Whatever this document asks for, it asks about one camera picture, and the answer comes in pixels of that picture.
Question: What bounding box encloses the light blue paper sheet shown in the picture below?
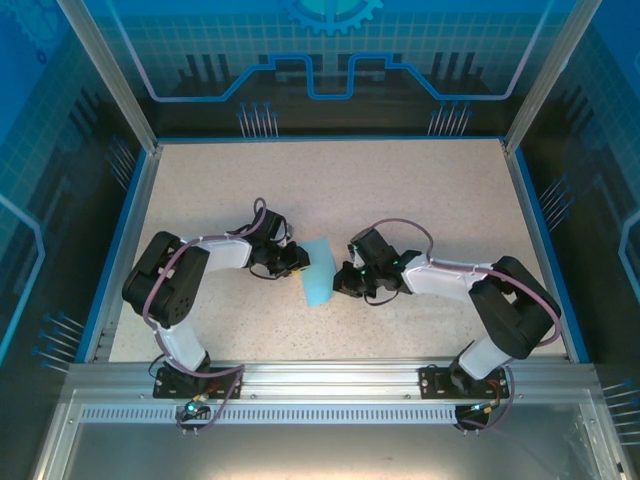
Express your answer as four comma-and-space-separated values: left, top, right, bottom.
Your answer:
298, 236, 336, 308

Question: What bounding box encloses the sheet metal tray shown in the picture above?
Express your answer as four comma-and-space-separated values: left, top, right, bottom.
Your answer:
29, 389, 634, 480

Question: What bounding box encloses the connector board with LED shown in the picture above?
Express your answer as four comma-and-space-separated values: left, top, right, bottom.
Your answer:
453, 401, 496, 435
175, 393, 210, 437

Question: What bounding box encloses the thin black right gripper cable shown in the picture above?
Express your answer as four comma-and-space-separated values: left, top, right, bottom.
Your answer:
363, 284, 397, 307

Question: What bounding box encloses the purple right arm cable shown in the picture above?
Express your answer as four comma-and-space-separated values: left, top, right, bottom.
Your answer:
372, 218, 562, 435

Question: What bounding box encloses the aluminium mounting rail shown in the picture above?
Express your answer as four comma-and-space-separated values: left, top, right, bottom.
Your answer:
66, 355, 600, 401

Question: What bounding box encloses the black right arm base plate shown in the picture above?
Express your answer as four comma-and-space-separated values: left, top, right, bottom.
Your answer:
418, 364, 512, 400

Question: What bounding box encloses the slotted metal cable duct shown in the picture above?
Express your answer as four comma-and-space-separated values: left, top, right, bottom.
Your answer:
78, 405, 504, 426

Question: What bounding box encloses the aluminium table edge rail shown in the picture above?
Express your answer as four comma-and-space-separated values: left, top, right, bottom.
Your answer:
501, 141, 594, 365
83, 143, 164, 365

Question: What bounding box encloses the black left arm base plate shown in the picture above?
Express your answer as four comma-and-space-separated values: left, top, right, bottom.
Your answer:
152, 366, 245, 400

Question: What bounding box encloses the aluminium frame post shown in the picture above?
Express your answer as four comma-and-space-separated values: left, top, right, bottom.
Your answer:
501, 0, 604, 157
55, 0, 164, 157

